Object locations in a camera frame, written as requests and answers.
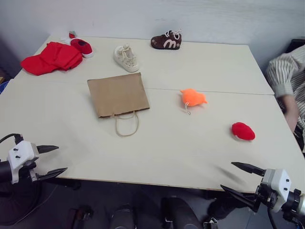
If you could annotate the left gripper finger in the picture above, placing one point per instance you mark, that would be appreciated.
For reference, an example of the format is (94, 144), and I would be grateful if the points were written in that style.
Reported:
(52, 173)
(47, 148)

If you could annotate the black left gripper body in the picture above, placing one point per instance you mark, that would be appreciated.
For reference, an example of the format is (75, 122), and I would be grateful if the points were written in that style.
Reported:
(28, 169)

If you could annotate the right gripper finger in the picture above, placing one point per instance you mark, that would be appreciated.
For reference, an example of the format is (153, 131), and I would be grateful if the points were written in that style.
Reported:
(238, 194)
(247, 168)

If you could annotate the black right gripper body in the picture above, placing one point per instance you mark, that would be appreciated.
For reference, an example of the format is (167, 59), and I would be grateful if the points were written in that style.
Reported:
(265, 195)

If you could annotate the person's bare forearm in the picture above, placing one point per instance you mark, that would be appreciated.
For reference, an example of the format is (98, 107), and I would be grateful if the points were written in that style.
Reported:
(291, 112)

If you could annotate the brown paper bag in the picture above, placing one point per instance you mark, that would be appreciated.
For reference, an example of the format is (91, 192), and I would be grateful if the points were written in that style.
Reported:
(118, 94)

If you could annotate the red plush toy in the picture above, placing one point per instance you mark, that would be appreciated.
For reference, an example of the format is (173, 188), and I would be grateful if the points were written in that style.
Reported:
(243, 131)

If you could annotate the dark rounded shape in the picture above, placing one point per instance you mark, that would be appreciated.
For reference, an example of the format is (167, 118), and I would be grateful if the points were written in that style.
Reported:
(122, 217)
(181, 213)

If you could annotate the blue object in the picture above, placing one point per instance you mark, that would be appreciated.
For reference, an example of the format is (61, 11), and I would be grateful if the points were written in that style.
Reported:
(3, 87)

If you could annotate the orange plush toy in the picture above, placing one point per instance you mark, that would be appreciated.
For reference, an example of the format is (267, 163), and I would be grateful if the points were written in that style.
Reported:
(193, 97)

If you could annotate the red cloth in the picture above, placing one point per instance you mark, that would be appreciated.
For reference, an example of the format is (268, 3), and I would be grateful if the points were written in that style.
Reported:
(53, 58)

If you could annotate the person in striped shirt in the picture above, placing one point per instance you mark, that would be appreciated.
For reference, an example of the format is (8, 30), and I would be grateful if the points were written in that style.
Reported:
(288, 69)

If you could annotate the red child shoe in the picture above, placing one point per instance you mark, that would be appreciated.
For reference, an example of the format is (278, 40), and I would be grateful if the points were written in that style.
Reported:
(82, 47)

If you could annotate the small strawberry toy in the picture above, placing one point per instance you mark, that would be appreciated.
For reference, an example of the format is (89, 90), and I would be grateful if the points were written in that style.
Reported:
(72, 34)

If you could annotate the cream child shoe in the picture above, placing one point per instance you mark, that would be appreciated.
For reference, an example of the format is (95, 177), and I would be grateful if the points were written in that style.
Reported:
(126, 59)

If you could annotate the brown child shoe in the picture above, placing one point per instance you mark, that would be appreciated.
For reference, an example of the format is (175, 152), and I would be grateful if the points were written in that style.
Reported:
(166, 42)

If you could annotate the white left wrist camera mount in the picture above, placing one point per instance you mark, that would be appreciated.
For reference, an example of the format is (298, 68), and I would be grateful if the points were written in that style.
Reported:
(21, 152)

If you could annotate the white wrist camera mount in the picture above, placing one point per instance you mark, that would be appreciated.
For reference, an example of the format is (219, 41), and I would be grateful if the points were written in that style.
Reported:
(281, 183)
(21, 152)

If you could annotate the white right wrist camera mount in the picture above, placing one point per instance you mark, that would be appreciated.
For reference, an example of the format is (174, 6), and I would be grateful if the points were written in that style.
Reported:
(281, 183)

